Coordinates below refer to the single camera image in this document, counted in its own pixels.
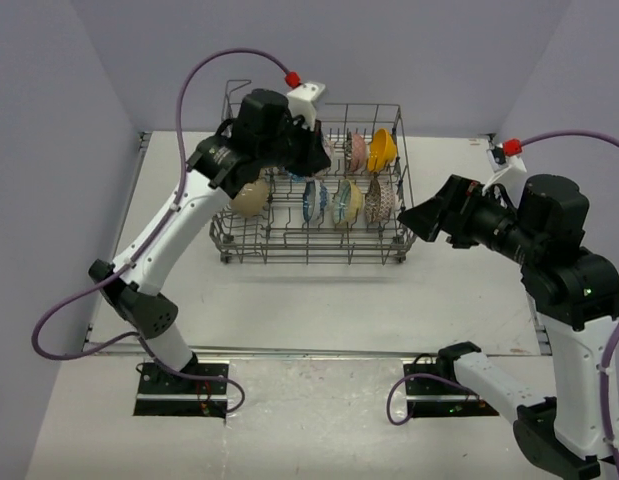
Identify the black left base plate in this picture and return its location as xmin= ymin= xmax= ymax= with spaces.
xmin=133 ymin=362 xmax=228 ymax=419

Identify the pink patterned bowl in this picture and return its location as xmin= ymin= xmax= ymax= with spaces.
xmin=344 ymin=132 xmax=368 ymax=172

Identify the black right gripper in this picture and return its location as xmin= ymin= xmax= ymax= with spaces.
xmin=399 ymin=171 xmax=545 ymax=264

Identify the white green floral bowl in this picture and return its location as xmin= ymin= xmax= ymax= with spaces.
xmin=322 ymin=134 xmax=335 ymax=160

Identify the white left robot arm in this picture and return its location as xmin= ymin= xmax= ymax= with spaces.
xmin=89 ymin=82 xmax=331 ymax=393

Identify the brown lattice pattern bowl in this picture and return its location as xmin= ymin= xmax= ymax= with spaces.
xmin=364 ymin=177 xmax=396 ymax=224

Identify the beige front bowl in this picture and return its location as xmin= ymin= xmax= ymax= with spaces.
xmin=230 ymin=178 xmax=269 ymax=218

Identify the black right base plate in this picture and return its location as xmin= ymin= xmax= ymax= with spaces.
xmin=405 ymin=378 xmax=498 ymax=418

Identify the grey wire dish rack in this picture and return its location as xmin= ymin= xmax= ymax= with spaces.
xmin=209 ymin=102 xmax=415 ymax=264

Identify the yellow teal flower bowl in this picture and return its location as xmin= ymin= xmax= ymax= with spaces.
xmin=332 ymin=179 xmax=363 ymax=227

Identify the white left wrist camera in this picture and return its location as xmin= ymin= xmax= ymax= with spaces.
xmin=285 ymin=71 xmax=326 ymax=125

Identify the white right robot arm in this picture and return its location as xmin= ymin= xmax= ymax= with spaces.
xmin=398 ymin=174 xmax=619 ymax=479

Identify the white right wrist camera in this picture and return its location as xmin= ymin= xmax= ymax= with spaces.
xmin=482 ymin=143 xmax=528 ymax=198

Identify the blue white floral bowl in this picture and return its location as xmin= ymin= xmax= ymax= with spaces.
xmin=302 ymin=179 xmax=330 ymax=223

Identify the blue triangle pattern bowl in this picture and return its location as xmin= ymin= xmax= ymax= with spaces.
xmin=285 ymin=171 xmax=306 ymax=183

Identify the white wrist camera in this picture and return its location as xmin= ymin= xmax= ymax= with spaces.
xmin=285 ymin=71 xmax=326 ymax=125
xmin=482 ymin=143 xmax=528 ymax=198

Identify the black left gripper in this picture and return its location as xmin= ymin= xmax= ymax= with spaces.
xmin=257 ymin=112 xmax=330 ymax=175

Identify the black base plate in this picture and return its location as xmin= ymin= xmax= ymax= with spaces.
xmin=133 ymin=362 xmax=228 ymax=419
xmin=405 ymin=378 xmax=498 ymax=418

